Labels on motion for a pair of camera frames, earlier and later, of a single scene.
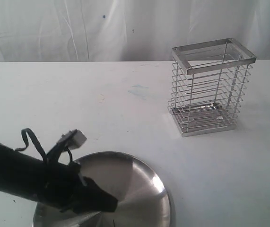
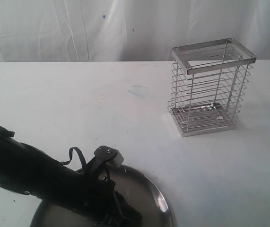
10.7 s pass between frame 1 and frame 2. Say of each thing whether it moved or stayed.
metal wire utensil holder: stayed
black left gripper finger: moved
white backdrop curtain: stayed
